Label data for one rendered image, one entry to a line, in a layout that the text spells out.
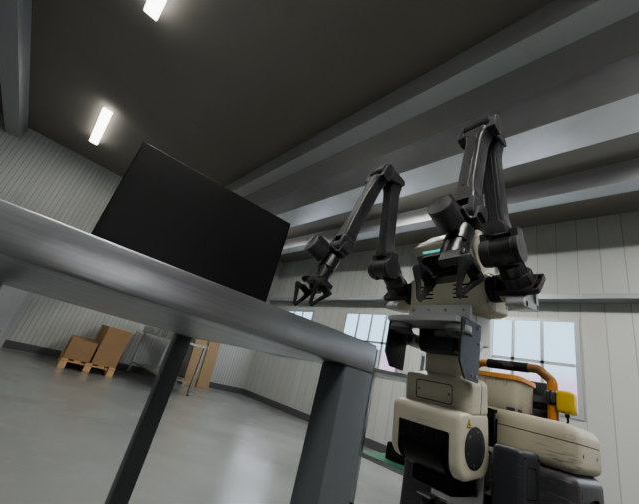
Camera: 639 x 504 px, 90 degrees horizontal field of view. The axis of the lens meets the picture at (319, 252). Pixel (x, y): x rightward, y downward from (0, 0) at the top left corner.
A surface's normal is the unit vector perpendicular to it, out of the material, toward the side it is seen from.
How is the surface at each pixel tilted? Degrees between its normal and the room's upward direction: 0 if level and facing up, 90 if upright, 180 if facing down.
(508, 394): 92
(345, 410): 90
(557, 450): 90
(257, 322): 90
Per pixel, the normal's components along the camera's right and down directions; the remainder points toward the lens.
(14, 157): 0.68, -0.11
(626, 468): -0.69, -0.42
